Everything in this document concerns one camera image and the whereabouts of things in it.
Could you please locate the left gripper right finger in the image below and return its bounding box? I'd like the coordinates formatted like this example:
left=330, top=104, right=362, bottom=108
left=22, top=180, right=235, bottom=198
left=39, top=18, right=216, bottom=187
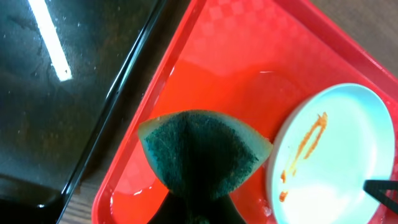
left=363, top=180, right=397, bottom=214

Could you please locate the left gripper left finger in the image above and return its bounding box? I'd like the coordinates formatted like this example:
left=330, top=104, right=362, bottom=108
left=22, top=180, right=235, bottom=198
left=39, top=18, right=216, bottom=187
left=148, top=192, right=246, bottom=224

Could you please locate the green yellow sponge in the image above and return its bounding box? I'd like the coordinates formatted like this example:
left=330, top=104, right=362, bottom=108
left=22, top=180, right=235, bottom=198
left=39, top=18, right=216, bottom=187
left=137, top=110, right=273, bottom=200

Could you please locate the white plate top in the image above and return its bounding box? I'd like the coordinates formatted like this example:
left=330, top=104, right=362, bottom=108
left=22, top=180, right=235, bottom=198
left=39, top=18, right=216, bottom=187
left=266, top=83, right=396, bottom=223

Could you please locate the red plastic tray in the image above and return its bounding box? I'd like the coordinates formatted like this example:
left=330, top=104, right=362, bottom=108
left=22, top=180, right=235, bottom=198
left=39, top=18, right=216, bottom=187
left=91, top=0, right=397, bottom=223

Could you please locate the black water tray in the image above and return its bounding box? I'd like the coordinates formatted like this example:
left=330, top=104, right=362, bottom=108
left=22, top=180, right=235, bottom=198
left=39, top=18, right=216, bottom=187
left=1, top=0, right=164, bottom=223

